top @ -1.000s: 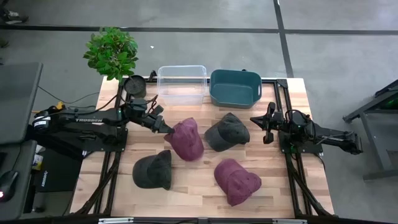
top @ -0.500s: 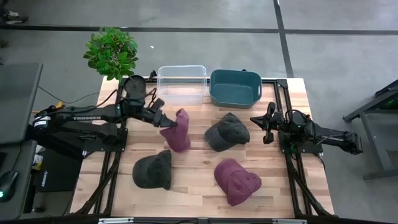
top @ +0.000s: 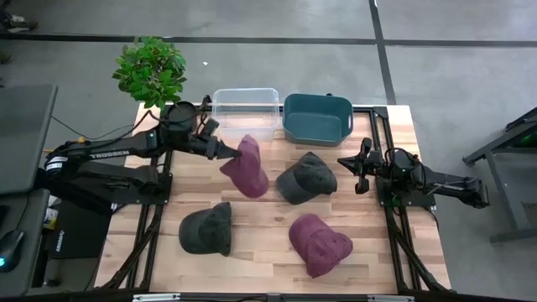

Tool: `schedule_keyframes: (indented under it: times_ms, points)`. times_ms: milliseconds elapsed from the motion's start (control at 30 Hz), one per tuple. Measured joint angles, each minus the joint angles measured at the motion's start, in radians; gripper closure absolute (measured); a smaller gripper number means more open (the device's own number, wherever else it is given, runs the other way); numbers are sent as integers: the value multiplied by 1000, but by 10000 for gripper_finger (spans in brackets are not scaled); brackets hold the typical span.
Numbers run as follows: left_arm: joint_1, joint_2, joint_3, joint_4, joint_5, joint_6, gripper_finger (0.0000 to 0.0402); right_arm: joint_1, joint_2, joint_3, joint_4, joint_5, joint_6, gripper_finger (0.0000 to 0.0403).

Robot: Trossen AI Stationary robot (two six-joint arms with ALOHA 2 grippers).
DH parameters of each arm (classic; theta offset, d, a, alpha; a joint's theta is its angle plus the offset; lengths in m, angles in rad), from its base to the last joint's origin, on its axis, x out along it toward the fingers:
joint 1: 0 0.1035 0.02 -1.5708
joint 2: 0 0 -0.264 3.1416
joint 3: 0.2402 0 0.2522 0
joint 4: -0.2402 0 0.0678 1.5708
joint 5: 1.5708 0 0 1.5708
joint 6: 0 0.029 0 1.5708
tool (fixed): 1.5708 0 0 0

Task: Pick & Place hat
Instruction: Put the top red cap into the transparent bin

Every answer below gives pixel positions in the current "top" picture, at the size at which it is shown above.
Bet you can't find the clear plastic bin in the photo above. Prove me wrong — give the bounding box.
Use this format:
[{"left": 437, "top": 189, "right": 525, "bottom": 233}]
[{"left": 211, "top": 86, "right": 281, "bottom": 142}]

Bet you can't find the neighbouring metal frame table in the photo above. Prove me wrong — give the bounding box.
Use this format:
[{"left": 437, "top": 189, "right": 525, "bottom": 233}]
[{"left": 461, "top": 107, "right": 537, "bottom": 244}]

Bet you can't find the thin black cable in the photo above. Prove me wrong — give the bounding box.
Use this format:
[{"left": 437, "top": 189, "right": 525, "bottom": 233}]
[{"left": 50, "top": 109, "right": 153, "bottom": 142}]

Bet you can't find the black Trossen box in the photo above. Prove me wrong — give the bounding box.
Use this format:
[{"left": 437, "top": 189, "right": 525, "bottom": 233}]
[{"left": 44, "top": 200, "right": 113, "bottom": 269}]

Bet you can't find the black computer mouse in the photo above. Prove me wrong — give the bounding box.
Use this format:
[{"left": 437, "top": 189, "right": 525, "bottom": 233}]
[{"left": 0, "top": 229, "right": 26, "bottom": 273}]

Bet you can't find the teal plastic bin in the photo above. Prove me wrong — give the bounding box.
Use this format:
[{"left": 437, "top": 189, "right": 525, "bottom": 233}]
[{"left": 282, "top": 92, "right": 355, "bottom": 148}]

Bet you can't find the potted green plant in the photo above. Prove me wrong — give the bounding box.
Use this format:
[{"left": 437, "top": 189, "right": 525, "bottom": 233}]
[{"left": 112, "top": 36, "right": 198, "bottom": 135}]

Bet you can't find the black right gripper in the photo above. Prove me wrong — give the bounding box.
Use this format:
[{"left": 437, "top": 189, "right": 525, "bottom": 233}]
[{"left": 337, "top": 137, "right": 385, "bottom": 195}]

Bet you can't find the dark grey baseball cap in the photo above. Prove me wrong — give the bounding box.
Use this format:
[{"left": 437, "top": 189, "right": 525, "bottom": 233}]
[
  {"left": 178, "top": 201, "right": 232, "bottom": 258},
  {"left": 275, "top": 151, "right": 339, "bottom": 206}
]

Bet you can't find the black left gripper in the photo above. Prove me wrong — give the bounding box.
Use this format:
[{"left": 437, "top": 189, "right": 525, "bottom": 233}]
[{"left": 186, "top": 133, "right": 243, "bottom": 162}]

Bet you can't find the maroon baseball cap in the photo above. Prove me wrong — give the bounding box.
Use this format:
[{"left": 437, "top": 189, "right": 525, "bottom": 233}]
[
  {"left": 219, "top": 133, "right": 270, "bottom": 200},
  {"left": 288, "top": 212, "right": 354, "bottom": 279}
]

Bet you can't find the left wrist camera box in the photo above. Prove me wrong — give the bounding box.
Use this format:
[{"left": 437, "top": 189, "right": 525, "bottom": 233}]
[{"left": 201, "top": 117, "right": 221, "bottom": 136}]

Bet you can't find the grey side desk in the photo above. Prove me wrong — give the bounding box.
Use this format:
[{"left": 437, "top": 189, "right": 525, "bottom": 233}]
[{"left": 0, "top": 83, "right": 59, "bottom": 297}]

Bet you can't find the silver aluminium bracket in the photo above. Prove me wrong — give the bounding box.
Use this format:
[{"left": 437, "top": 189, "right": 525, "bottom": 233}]
[
  {"left": 133, "top": 293, "right": 181, "bottom": 302},
  {"left": 368, "top": 294, "right": 415, "bottom": 302}
]

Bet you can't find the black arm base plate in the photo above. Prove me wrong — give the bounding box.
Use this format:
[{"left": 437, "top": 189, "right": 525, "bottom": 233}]
[
  {"left": 375, "top": 175, "right": 437, "bottom": 209},
  {"left": 109, "top": 172, "right": 174, "bottom": 207}
]

